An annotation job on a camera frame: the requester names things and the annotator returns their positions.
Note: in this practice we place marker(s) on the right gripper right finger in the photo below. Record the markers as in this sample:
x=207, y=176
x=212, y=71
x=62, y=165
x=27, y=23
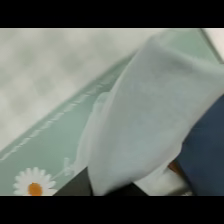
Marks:
x=136, y=191

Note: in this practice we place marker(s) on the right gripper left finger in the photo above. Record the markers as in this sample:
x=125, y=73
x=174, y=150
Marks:
x=78, y=186

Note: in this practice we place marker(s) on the white garment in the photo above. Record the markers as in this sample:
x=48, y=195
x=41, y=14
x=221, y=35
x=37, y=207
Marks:
x=146, y=110

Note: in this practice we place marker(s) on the blue garment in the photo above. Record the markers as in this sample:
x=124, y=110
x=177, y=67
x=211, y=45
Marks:
x=206, y=156

